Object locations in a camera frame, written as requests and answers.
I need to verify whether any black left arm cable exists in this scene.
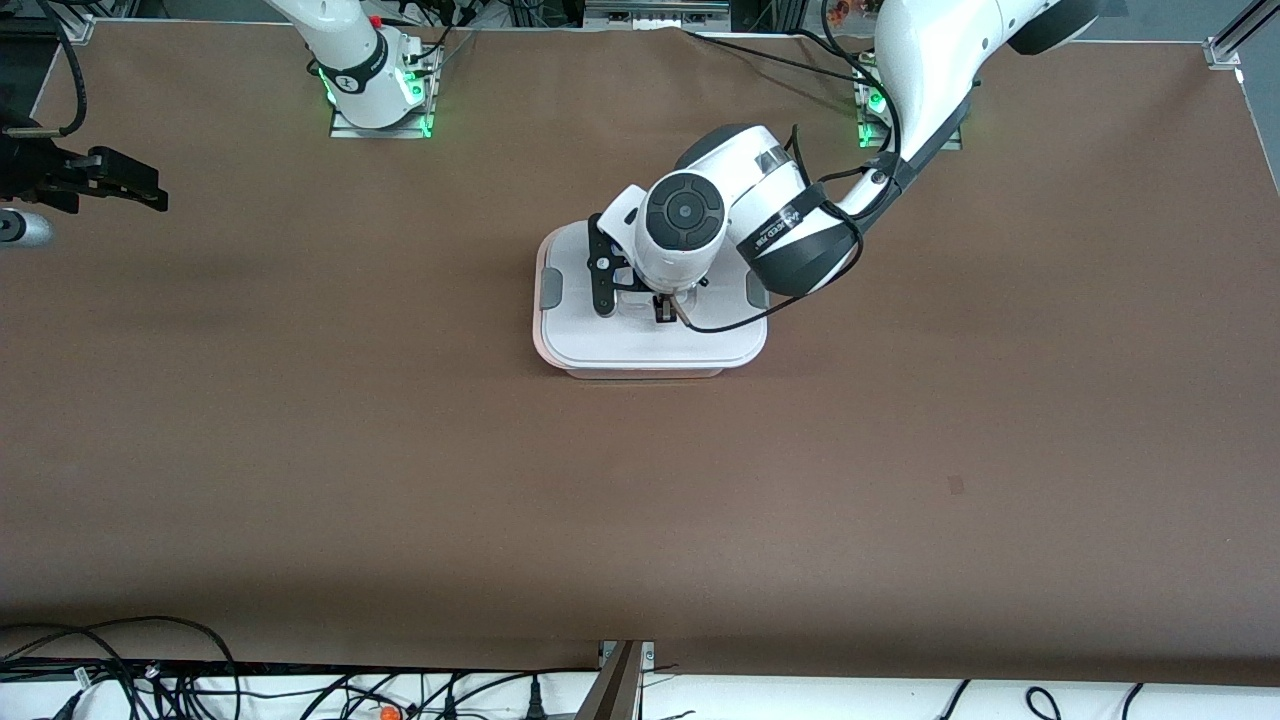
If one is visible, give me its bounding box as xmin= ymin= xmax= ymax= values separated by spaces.
xmin=672 ymin=0 xmax=906 ymax=334

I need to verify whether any aluminium frame profile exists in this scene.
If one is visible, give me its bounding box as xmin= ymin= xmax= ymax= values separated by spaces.
xmin=1215 ymin=0 xmax=1280 ymax=56

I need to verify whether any translucent plastic box base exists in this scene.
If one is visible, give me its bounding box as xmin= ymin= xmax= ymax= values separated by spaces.
xmin=533 ymin=330 xmax=727 ymax=382

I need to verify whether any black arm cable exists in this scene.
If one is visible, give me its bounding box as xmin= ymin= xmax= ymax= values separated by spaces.
xmin=672 ymin=0 xmax=906 ymax=334
xmin=38 ymin=0 xmax=91 ymax=136

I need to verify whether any black cable on mat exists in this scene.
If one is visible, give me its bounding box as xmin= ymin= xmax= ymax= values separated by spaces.
xmin=688 ymin=28 xmax=881 ymax=86

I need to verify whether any grey device box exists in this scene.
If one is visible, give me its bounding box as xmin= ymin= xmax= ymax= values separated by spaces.
xmin=585 ymin=0 xmax=731 ymax=31

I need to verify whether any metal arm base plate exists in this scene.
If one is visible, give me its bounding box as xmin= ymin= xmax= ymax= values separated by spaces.
xmin=330 ymin=45 xmax=438 ymax=139
xmin=855 ymin=55 xmax=966 ymax=151

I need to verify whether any white plastic box lid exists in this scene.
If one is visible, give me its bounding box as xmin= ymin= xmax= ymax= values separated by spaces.
xmin=535 ymin=222 xmax=769 ymax=371

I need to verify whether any black looped cable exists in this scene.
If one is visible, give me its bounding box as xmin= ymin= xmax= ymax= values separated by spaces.
xmin=0 ymin=615 xmax=243 ymax=720

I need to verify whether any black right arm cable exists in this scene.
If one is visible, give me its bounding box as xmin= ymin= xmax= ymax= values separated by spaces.
xmin=38 ymin=0 xmax=91 ymax=136

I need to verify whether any brown table cover mat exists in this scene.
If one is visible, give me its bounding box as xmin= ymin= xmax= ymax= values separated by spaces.
xmin=0 ymin=20 xmax=1280 ymax=689

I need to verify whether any aluminium frame post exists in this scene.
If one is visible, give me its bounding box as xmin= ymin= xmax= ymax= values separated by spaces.
xmin=575 ymin=640 xmax=656 ymax=720

